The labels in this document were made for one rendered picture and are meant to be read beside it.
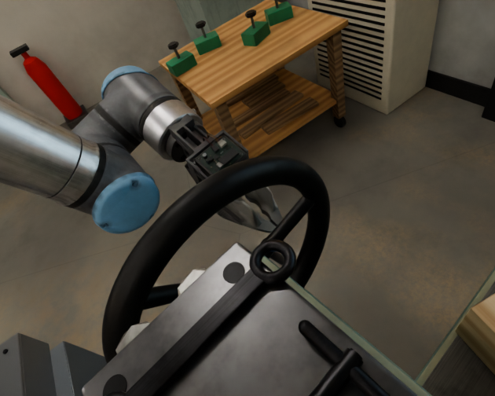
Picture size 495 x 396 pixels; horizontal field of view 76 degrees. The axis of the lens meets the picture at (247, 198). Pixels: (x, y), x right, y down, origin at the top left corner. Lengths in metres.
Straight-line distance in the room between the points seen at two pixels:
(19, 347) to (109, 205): 0.42
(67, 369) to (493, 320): 0.72
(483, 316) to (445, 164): 1.38
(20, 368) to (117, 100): 0.50
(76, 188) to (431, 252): 1.15
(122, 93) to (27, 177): 0.22
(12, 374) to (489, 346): 0.71
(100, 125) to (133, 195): 0.17
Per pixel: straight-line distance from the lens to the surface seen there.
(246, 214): 0.45
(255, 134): 1.53
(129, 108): 0.55
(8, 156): 0.39
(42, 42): 2.89
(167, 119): 0.50
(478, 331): 0.21
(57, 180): 0.41
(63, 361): 0.81
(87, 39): 2.91
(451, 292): 1.25
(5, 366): 0.78
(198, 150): 0.45
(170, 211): 0.24
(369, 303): 1.19
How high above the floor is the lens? 1.12
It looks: 48 degrees down
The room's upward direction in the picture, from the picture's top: 24 degrees counter-clockwise
